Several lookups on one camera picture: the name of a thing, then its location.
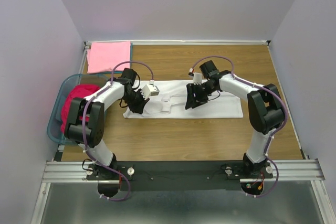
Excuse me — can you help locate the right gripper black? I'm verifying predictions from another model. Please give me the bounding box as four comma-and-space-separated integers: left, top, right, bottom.
184, 82, 216, 110

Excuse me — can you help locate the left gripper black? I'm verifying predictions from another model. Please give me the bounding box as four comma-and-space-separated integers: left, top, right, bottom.
123, 89, 150, 115

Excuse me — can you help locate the white t-shirt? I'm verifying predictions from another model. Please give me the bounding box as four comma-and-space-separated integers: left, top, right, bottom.
123, 80, 243, 119

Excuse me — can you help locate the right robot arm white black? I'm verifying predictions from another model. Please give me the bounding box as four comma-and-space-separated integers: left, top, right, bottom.
185, 60, 288, 178

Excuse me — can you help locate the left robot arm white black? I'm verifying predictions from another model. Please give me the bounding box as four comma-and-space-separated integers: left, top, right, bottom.
64, 68, 150, 179

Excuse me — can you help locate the red t-shirt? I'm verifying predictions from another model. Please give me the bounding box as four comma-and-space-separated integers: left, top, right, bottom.
60, 84, 100, 133

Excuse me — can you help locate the folded teal t-shirt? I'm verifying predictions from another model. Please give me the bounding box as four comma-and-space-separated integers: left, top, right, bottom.
88, 41, 134, 76

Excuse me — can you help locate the folded pink t-shirt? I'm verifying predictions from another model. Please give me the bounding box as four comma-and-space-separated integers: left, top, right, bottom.
87, 40, 132, 74

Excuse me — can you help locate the blue plastic basket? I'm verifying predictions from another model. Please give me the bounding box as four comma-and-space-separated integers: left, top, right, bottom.
47, 73, 108, 146

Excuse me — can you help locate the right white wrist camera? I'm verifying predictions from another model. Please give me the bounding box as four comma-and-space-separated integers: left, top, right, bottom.
188, 68, 203, 85

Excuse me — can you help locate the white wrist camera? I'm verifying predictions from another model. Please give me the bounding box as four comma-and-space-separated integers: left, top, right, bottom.
188, 68, 203, 85
141, 83, 160, 100

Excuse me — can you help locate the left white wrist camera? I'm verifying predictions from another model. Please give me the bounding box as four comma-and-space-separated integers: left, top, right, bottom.
141, 83, 160, 100

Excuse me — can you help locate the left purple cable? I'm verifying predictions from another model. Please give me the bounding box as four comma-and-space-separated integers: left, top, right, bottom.
81, 61, 155, 202

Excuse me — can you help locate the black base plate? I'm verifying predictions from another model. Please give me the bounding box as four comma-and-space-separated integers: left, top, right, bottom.
83, 161, 273, 198

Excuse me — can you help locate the aluminium frame rail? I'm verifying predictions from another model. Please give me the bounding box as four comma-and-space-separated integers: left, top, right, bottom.
32, 159, 335, 223

